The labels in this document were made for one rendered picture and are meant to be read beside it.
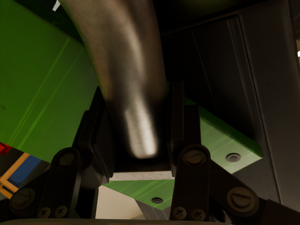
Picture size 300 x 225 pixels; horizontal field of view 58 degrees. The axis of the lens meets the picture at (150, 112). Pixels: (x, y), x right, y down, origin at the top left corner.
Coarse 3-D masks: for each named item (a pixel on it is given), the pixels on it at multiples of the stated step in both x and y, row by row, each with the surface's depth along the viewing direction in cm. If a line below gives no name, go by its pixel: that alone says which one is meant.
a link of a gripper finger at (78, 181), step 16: (64, 160) 11; (80, 160) 11; (48, 176) 11; (64, 176) 10; (80, 176) 11; (48, 192) 10; (64, 192) 10; (96, 192) 13; (48, 208) 10; (64, 208) 9; (80, 208) 12
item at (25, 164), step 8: (0, 144) 496; (0, 152) 506; (24, 160) 492; (32, 160) 503; (40, 160) 512; (16, 168) 478; (24, 168) 487; (32, 168) 496; (0, 176) 457; (8, 176) 465; (16, 176) 472; (24, 176) 480; (8, 184) 458; (16, 184) 471; (0, 192) 488; (8, 192) 491
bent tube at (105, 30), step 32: (64, 0) 9; (96, 0) 8; (128, 0) 9; (96, 32) 9; (128, 32) 9; (96, 64) 10; (128, 64) 10; (160, 64) 11; (128, 96) 11; (160, 96) 12; (128, 128) 12; (160, 128) 13; (128, 160) 14; (160, 160) 14
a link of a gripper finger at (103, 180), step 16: (96, 96) 13; (96, 112) 12; (80, 128) 13; (96, 128) 12; (112, 128) 14; (80, 144) 11; (96, 144) 12; (112, 144) 14; (96, 160) 12; (112, 160) 14; (96, 176) 12; (112, 176) 13; (16, 192) 11; (32, 192) 11; (80, 192) 12; (16, 208) 10; (32, 208) 10
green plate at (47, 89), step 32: (0, 0) 12; (32, 0) 13; (0, 32) 13; (32, 32) 13; (64, 32) 13; (0, 64) 15; (32, 64) 15; (64, 64) 14; (0, 96) 16; (32, 96) 16; (64, 96) 16; (0, 128) 19; (32, 128) 18; (64, 128) 18; (224, 128) 17; (224, 160) 19; (256, 160) 19; (128, 192) 23; (160, 192) 23
